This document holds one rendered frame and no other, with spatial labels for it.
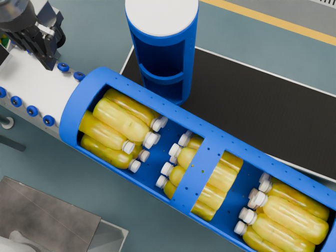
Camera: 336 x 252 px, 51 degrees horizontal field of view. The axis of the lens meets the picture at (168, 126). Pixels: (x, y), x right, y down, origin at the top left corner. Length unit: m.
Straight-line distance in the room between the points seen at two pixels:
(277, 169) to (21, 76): 1.02
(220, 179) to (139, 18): 0.69
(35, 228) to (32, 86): 0.55
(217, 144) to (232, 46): 1.56
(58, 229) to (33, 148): 1.24
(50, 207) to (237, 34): 1.78
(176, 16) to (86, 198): 1.33
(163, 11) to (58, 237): 0.88
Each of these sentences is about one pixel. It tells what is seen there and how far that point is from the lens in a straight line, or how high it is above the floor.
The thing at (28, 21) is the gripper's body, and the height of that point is 1.65.
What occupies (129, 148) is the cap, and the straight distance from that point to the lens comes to 1.09.
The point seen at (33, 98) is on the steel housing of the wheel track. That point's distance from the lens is 1.45.
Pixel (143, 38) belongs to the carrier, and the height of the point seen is 0.99.
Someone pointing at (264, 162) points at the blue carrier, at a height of 1.20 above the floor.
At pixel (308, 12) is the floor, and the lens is 2.76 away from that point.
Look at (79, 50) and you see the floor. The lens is 2.56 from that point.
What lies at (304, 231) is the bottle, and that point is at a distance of 1.07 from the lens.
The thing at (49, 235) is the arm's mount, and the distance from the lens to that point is 1.25.
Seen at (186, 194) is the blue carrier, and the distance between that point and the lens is 1.00.
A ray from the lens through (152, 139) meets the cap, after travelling 1.05.
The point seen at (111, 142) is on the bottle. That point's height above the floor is 1.14.
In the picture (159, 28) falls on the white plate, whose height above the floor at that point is 1.04.
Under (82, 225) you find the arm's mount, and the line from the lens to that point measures 1.22.
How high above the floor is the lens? 2.19
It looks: 75 degrees down
